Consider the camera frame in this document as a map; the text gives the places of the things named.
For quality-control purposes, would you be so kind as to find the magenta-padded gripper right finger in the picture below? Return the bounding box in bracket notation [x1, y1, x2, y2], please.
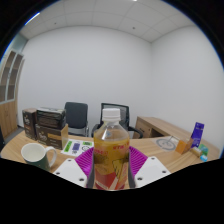
[128, 145, 172, 188]

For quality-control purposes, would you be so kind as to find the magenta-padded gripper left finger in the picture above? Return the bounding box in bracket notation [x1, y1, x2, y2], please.
[52, 146, 96, 188]

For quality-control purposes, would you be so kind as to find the yellow tea drink bottle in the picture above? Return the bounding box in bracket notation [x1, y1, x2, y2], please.
[93, 107, 131, 191]

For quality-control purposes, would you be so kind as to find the white printed paper sheet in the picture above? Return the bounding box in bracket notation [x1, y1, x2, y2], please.
[60, 139, 95, 158]

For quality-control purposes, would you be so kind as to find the white round-print paper sheet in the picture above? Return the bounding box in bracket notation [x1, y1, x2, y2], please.
[155, 136, 180, 152]

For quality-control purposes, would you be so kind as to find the green and white mug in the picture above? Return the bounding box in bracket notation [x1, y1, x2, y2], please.
[20, 143, 58, 172]

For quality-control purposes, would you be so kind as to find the brown cardboard box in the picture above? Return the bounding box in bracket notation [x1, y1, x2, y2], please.
[34, 123, 69, 150]

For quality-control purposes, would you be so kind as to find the small orange box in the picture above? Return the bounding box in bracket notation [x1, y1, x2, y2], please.
[175, 137, 194, 155]

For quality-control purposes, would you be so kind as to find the wooden side desk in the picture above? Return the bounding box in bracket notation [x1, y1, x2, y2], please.
[133, 116, 196, 140]

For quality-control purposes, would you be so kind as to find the small beige box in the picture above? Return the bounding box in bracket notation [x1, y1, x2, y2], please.
[190, 146, 203, 158]

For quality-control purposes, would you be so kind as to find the dark grey office chair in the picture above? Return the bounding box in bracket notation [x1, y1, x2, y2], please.
[63, 101, 90, 138]

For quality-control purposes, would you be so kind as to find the small green box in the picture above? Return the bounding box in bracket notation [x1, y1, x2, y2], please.
[198, 143, 210, 156]

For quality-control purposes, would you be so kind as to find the upright purple box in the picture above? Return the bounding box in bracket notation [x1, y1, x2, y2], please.
[190, 121, 205, 148]

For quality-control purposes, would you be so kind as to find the black mesh office chair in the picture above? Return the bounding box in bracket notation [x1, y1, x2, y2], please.
[91, 102, 144, 139]

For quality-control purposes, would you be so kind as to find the tall dark brown box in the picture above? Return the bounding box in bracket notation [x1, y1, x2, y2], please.
[22, 107, 38, 141]

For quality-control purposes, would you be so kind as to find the wooden shelf cabinet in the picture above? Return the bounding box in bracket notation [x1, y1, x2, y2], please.
[0, 49, 26, 138]

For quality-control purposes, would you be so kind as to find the white ceiling light panel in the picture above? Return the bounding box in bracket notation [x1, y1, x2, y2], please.
[24, 12, 41, 26]

